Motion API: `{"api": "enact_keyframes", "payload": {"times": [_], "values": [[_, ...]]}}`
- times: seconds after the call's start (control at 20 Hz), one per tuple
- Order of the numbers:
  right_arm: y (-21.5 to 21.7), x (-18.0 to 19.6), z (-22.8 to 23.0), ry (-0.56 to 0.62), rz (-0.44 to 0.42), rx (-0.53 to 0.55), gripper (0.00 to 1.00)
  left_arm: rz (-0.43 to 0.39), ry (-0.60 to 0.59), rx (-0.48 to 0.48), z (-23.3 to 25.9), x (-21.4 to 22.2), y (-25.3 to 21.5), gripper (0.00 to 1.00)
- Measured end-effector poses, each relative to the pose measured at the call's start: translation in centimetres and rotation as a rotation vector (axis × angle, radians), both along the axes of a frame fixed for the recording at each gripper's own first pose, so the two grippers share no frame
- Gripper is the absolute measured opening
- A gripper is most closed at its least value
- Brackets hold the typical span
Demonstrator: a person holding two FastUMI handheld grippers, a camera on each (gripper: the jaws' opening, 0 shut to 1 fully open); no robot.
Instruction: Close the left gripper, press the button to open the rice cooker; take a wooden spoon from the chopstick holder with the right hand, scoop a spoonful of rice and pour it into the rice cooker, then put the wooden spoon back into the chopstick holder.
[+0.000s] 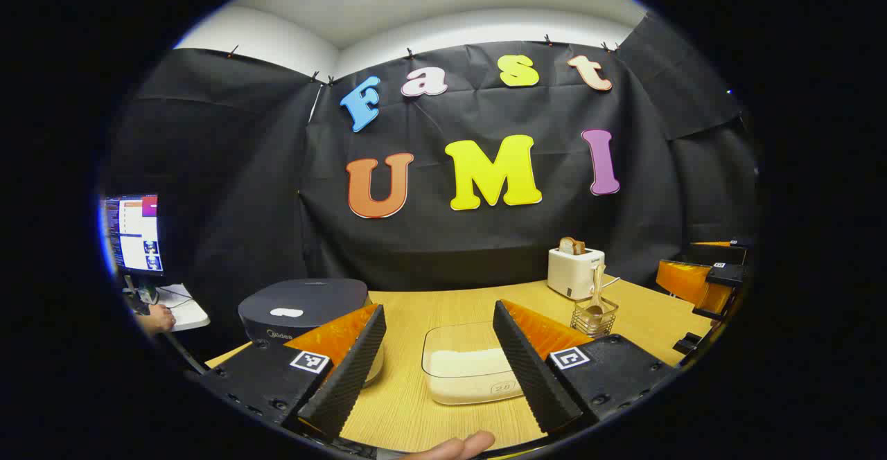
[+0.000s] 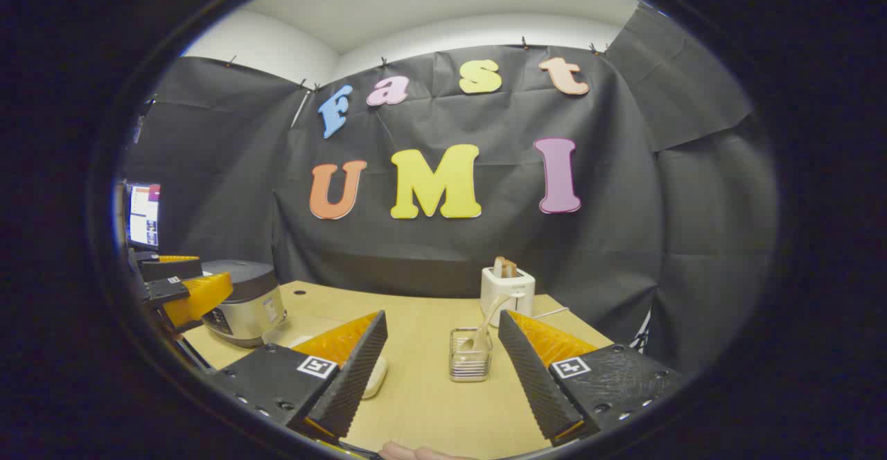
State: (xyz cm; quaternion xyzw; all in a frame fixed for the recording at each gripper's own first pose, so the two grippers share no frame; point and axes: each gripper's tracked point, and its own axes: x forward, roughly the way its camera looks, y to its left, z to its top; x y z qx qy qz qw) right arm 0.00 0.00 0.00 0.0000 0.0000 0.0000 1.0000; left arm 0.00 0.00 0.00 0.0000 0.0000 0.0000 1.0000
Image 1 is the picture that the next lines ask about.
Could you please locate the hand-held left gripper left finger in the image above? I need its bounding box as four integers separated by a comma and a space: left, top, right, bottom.
197, 303, 387, 441

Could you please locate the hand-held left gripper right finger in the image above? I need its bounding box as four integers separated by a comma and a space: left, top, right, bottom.
493, 299, 683, 434

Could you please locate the clear plastic rice container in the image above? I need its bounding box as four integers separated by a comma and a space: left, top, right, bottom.
421, 321, 548, 405

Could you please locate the wire metal chopstick holder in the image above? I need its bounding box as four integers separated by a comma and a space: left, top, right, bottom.
571, 297, 619, 338

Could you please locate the black rice cooker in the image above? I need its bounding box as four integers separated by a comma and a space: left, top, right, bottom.
238, 278, 386, 386

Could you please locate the wooden spoon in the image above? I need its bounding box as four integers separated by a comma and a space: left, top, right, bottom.
586, 264, 608, 324

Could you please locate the white toaster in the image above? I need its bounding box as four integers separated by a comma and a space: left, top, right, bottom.
547, 247, 606, 301

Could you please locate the black backdrop cloth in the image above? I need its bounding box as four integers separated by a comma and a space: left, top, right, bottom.
104, 13, 759, 364

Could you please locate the white side table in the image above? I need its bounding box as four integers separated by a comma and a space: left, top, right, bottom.
156, 283, 211, 333

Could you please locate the computer monitor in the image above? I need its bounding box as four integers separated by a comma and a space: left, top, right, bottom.
103, 195, 166, 277

